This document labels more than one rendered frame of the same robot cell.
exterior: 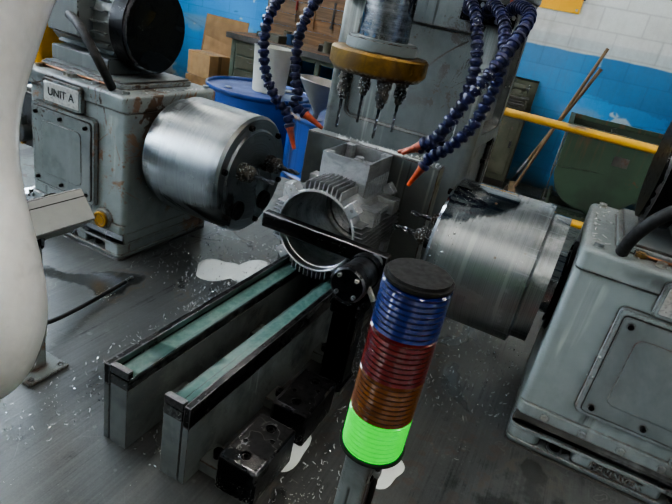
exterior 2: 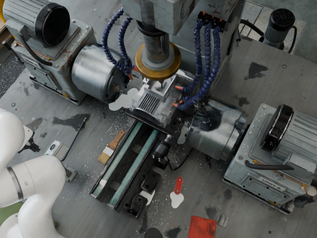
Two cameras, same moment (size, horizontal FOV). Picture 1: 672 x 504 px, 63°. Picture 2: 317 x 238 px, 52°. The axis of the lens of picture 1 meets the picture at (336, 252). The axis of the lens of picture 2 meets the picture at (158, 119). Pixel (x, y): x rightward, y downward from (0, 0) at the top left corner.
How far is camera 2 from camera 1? 1.07 m
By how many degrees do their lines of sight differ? 43
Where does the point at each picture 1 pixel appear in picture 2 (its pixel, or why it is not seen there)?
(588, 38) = not seen: outside the picture
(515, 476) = (221, 197)
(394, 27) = (159, 60)
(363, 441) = not seen: outside the picture
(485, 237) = (205, 140)
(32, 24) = (51, 225)
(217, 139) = (99, 85)
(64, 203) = (58, 151)
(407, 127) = (185, 47)
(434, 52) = (190, 25)
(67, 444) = (86, 203)
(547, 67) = not seen: outside the picture
